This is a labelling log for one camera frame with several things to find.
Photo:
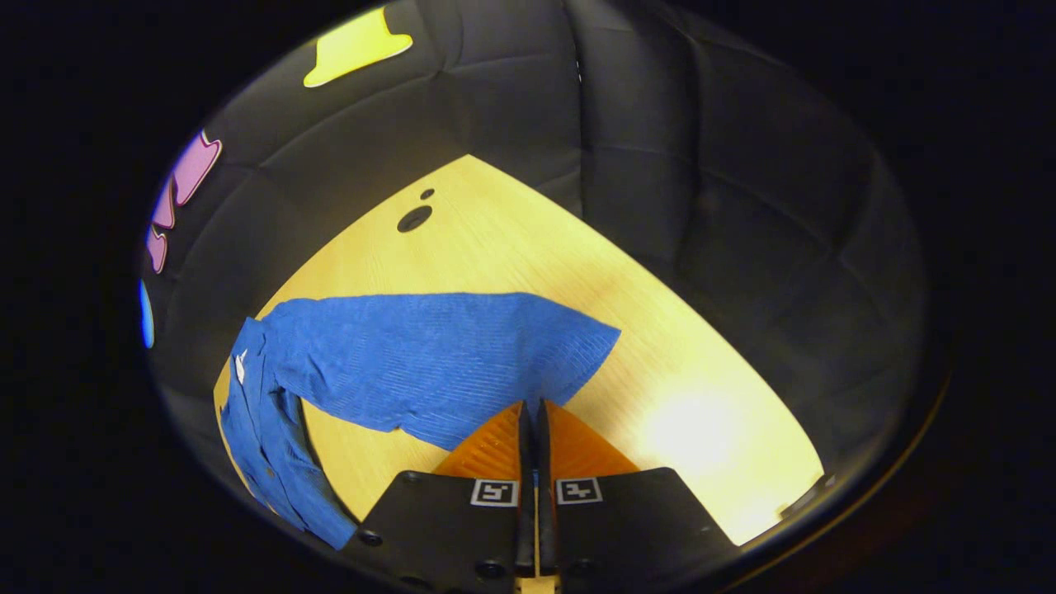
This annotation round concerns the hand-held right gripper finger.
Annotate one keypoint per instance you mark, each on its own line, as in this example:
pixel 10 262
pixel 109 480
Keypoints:
pixel 524 528
pixel 544 528

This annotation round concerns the blue button-up jacket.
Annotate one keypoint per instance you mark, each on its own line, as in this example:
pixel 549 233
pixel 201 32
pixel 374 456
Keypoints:
pixel 429 355

